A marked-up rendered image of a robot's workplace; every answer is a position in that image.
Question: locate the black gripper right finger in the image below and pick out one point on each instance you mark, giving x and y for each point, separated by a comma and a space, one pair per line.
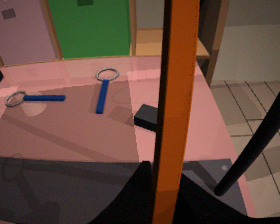
195, 205

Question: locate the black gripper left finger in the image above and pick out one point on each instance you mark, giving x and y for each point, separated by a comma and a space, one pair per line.
131, 205

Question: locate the grey ring with blue handle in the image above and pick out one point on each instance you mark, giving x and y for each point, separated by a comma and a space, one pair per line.
100, 105
34, 98

